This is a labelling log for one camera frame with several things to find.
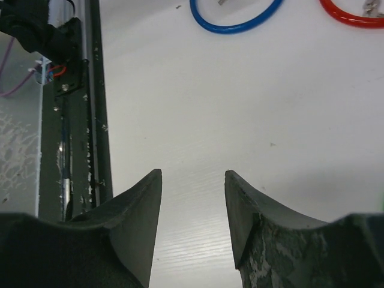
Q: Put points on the red cable lock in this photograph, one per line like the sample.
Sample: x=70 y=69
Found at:
x=351 y=19

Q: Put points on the red lock keys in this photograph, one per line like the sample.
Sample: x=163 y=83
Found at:
x=371 y=8

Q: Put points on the blue cable lock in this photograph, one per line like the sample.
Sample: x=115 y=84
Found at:
x=237 y=28

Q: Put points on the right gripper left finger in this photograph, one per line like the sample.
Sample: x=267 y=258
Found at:
x=109 y=246

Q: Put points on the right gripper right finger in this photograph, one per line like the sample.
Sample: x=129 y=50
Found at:
x=275 y=246

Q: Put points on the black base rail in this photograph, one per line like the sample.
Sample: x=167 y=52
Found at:
x=75 y=171

